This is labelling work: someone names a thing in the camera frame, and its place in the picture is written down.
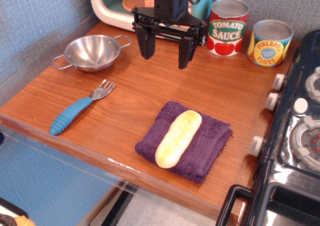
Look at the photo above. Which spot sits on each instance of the white stove knob lower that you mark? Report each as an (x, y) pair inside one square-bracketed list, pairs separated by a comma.
[(256, 145)]

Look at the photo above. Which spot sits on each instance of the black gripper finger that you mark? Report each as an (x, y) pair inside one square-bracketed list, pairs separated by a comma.
[(187, 48), (146, 39)]

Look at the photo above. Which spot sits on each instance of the white round stove button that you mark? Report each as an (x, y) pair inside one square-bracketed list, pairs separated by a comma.
[(300, 106)]

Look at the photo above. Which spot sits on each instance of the white teal toy microwave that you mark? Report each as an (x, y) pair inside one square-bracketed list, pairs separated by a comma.
[(118, 12)]

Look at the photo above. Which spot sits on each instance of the tomato sauce can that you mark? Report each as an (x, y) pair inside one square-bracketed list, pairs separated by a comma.
[(227, 24)]

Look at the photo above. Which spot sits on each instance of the white stove knob upper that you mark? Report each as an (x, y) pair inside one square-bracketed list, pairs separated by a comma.
[(278, 82)]

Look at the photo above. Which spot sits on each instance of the grey stove burner rear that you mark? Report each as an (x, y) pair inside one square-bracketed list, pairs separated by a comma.
[(312, 92)]

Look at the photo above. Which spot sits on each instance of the white stove knob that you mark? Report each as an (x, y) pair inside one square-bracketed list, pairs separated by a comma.
[(256, 145), (271, 101), (278, 82)]

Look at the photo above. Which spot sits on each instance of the purple folded rag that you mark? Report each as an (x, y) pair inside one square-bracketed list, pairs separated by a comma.
[(207, 143)]

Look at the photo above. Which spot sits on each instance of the clear acrylic table guard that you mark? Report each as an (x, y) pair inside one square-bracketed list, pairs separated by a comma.
[(109, 144)]

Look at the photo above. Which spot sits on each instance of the grey stove burner front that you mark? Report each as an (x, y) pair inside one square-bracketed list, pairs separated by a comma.
[(305, 142)]

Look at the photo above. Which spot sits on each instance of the black oven door handle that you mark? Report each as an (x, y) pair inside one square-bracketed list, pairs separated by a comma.
[(235, 191)]

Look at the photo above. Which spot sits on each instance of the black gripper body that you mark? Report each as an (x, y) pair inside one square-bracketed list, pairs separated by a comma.
[(171, 19)]

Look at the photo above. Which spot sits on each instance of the white stove knob middle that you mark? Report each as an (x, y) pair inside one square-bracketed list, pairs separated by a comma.
[(271, 101)]

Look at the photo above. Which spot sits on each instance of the pineapple slices can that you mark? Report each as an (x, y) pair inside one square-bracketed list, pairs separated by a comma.
[(269, 43)]

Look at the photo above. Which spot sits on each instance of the black toy stove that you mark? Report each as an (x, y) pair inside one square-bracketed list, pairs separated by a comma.
[(286, 192)]

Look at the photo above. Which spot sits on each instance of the blue handled metal spork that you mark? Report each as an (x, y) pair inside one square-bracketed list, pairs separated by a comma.
[(67, 116)]

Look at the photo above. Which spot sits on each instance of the grey stove burner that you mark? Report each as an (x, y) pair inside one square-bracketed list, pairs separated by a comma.
[(312, 92), (305, 142)]

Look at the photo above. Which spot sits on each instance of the steel bowl with handles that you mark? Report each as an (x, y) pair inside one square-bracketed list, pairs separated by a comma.
[(93, 53)]

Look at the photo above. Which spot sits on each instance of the yellow toy bread loaf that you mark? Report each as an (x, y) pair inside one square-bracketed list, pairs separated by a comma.
[(177, 139)]

